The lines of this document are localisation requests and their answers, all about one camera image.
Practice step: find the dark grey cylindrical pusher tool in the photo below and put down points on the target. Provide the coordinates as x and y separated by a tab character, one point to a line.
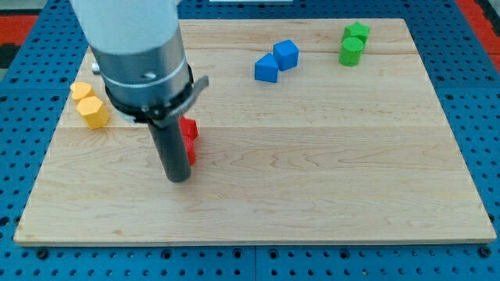
169	143

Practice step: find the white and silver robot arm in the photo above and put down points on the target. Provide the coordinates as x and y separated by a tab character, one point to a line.
138	47

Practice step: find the red star block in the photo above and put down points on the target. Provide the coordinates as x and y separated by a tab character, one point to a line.
188	127

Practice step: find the blue cube block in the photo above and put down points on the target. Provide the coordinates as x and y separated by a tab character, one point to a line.
286	54

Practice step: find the green star block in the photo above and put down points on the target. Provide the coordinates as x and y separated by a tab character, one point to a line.
357	30

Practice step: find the red block behind pusher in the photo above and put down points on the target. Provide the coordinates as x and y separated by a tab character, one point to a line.
190	149

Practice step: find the yellow hexagon block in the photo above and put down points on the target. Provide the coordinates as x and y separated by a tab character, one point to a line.
93	111

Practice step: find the yellow heart block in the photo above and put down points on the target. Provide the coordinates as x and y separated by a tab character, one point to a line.
81	90

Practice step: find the blue triangular prism block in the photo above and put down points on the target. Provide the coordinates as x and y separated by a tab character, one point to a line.
266	69

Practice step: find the green cylinder block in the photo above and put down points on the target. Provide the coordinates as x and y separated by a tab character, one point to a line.
351	51

